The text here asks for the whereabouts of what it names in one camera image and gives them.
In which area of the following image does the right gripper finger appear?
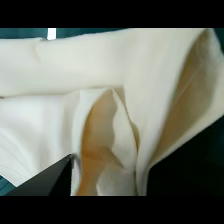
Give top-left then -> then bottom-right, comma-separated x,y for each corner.
5,153 -> 74,197

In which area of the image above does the cream T-shirt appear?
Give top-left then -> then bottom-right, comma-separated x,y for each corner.
0,28 -> 224,197

